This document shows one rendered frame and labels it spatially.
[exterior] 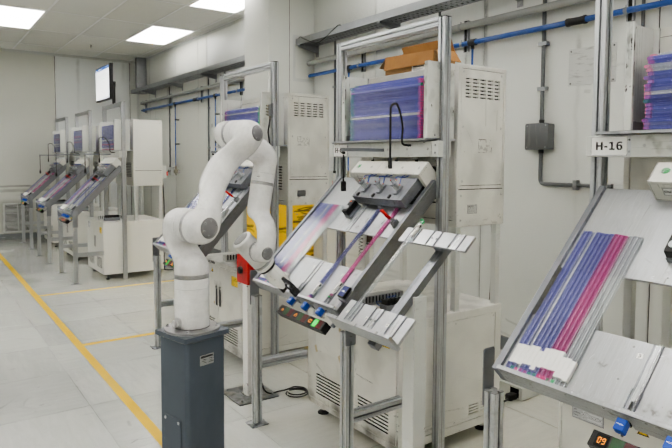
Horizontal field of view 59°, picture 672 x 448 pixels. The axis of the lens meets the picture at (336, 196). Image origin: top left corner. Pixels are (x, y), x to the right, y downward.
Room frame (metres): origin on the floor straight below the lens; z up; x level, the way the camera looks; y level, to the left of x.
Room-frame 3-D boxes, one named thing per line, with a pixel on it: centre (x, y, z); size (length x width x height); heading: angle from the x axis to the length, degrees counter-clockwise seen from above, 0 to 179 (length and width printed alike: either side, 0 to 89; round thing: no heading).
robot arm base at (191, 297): (2.06, 0.50, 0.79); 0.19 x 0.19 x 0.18
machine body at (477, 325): (2.90, -0.33, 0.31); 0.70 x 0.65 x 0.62; 35
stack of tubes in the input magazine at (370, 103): (2.78, -0.26, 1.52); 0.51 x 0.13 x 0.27; 35
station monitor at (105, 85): (6.64, 2.52, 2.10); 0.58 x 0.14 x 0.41; 35
